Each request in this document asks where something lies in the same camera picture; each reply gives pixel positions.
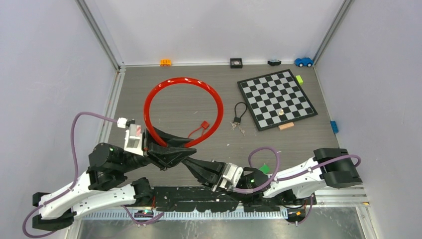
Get orange toy block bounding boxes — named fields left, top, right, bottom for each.
left=160, top=59, right=172, bottom=67

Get small black toy car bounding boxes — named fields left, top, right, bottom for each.
left=267, top=59, right=281, bottom=66

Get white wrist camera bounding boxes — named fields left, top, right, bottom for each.
left=217, top=163, right=243, bottom=190
left=117, top=118, right=144, bottom=156

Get blue toy brick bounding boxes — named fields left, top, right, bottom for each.
left=330, top=120, right=339, bottom=134

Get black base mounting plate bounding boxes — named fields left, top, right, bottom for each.
left=120, top=185, right=317, bottom=213

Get lime green block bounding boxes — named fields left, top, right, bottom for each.
left=296, top=75, right=304, bottom=85

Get red hose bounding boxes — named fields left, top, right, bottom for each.
left=143, top=77, right=225, bottom=149

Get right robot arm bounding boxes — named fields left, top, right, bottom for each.
left=183, top=148, right=362, bottom=205

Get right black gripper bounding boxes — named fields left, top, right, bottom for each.
left=181, top=156, right=247, bottom=202

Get black cable padlock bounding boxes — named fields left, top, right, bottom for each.
left=233, top=102, right=248, bottom=125

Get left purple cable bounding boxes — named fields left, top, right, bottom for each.
left=21, top=111, right=166, bottom=239

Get small silver keys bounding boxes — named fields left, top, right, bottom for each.
left=231, top=122, right=239, bottom=130

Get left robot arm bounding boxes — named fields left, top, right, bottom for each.
left=32, top=124, right=197, bottom=232

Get black white chessboard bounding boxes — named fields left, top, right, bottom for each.
left=237, top=69, right=318, bottom=131

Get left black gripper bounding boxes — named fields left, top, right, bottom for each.
left=116, top=125, right=196, bottom=173

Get blue toy car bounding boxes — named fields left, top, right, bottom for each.
left=294, top=57, right=314, bottom=67

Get tan wooden block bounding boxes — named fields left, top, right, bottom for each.
left=278, top=122, right=295, bottom=130

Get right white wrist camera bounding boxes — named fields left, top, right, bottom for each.
left=217, top=163, right=243, bottom=190

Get small black box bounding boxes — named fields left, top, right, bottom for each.
left=229, top=58, right=243, bottom=69

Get green toy brick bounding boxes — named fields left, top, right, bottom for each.
left=258, top=165, right=270, bottom=175

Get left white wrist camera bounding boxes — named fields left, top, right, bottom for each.
left=117, top=118, right=144, bottom=156

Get aluminium front rail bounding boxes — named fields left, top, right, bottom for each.
left=73, top=186, right=370, bottom=221

